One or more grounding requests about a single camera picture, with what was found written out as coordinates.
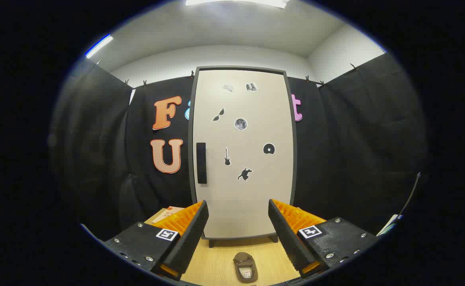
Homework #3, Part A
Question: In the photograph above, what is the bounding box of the black backdrop cloth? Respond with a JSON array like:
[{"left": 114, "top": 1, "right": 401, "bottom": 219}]
[{"left": 50, "top": 52, "right": 428, "bottom": 243}]

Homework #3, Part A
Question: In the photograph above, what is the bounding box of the black door handle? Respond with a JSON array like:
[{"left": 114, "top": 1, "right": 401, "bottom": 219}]
[{"left": 196, "top": 142, "right": 208, "bottom": 184}]

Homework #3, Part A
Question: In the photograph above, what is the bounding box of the black curved stand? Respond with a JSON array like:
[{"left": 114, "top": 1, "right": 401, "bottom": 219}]
[{"left": 399, "top": 172, "right": 422, "bottom": 217}]

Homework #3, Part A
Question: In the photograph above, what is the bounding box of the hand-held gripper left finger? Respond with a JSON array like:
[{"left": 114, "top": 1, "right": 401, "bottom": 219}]
[{"left": 105, "top": 200, "right": 209, "bottom": 282}]

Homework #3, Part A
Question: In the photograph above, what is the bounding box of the narrow ceiling light strip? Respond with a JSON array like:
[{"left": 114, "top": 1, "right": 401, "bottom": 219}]
[{"left": 85, "top": 35, "right": 114, "bottom": 59}]

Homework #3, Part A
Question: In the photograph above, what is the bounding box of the dark grey shoe cabinet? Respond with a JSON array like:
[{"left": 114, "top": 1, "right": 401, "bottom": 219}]
[{"left": 188, "top": 66, "right": 298, "bottom": 247}]

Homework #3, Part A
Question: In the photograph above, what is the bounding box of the long ceiling light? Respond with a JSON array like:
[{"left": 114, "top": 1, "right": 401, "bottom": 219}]
[{"left": 185, "top": 0, "right": 289, "bottom": 9}]

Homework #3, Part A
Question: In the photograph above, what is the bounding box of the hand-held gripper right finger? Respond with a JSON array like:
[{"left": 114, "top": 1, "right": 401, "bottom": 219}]
[{"left": 268, "top": 199, "right": 380, "bottom": 278}]

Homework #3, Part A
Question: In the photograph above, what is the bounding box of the white flat board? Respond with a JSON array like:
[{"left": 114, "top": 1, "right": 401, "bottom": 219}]
[{"left": 377, "top": 214, "right": 404, "bottom": 236}]

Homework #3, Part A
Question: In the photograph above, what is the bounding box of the stack of books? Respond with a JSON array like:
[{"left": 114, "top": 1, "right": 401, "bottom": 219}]
[{"left": 152, "top": 206, "right": 185, "bottom": 224}]

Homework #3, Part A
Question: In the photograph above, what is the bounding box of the brown fuzzy shoe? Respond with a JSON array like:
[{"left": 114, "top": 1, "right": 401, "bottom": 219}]
[{"left": 233, "top": 252, "right": 258, "bottom": 284}]

